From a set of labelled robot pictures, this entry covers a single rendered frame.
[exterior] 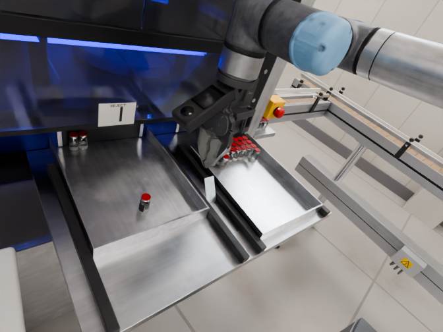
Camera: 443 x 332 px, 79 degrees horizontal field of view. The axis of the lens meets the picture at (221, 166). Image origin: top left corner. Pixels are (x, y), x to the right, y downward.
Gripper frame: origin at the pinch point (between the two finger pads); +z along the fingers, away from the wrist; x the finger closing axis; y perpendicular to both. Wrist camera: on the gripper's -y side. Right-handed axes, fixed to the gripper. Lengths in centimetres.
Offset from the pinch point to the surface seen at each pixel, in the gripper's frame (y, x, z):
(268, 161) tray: 36.0, 0.7, 12.8
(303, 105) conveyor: 89, 17, 8
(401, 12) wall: 280, 40, -45
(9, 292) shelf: -36.8, 6.7, 21.1
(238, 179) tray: 19.7, 0.5, 13.7
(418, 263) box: 99, -65, 51
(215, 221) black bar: 0.6, -7.5, 12.5
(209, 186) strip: 5.8, 0.5, 10.1
